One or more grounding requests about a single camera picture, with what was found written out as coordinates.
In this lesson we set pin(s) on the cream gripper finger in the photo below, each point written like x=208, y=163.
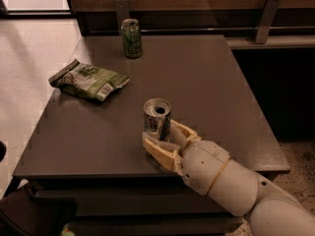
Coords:
x=182, y=135
x=165, y=153

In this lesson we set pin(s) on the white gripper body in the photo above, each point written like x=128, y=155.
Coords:
x=204, y=165

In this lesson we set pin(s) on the silver blue redbull can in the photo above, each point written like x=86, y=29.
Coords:
x=157, y=118

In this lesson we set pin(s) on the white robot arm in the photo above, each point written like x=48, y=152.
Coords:
x=270, y=210

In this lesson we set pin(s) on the green soda can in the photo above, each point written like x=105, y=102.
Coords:
x=131, y=35

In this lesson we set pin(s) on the grey drawer cabinet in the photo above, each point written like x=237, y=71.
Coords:
x=93, y=151

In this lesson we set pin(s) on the green chip bag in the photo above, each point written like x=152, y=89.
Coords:
x=88, y=81

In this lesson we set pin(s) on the dark chair seat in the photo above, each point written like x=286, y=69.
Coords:
x=23, y=214

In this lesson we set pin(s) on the left metal wall bracket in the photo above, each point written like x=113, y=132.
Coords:
x=122, y=11

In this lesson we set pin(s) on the metal wall bracket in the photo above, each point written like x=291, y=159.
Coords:
x=122, y=11
x=267, y=17

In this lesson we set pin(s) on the right metal wall bracket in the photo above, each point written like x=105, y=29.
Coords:
x=267, y=17

